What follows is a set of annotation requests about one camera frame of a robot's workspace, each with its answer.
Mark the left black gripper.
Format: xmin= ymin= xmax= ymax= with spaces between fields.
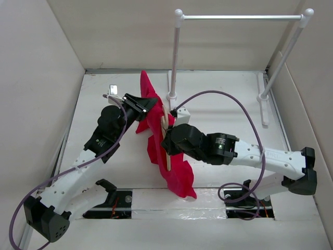
xmin=113 ymin=94 xmax=157 ymax=140

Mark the wooden clothes hanger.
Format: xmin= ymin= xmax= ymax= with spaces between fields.
xmin=160 ymin=105 xmax=173 ymax=172

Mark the red t-shirt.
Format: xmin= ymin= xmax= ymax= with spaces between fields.
xmin=136 ymin=70 xmax=197 ymax=199

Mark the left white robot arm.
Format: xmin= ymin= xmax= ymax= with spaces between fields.
xmin=23 ymin=94 xmax=158 ymax=243

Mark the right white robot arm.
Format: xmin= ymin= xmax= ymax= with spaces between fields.
xmin=161 ymin=124 xmax=317 ymax=205

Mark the white metal clothes rack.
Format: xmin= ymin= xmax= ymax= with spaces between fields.
xmin=166 ymin=8 xmax=314 ymax=126

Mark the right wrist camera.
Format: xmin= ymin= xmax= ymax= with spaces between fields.
xmin=170 ymin=106 xmax=190 ymax=127

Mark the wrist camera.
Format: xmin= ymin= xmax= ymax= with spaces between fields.
xmin=170 ymin=106 xmax=190 ymax=127
xmin=103 ymin=84 xmax=123 ymax=105

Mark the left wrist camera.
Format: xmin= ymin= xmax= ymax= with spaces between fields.
xmin=103 ymin=84 xmax=123 ymax=105

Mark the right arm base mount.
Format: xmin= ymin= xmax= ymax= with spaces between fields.
xmin=217 ymin=180 xmax=274 ymax=220

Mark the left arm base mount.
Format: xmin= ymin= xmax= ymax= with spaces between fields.
xmin=83 ymin=179 xmax=133 ymax=219

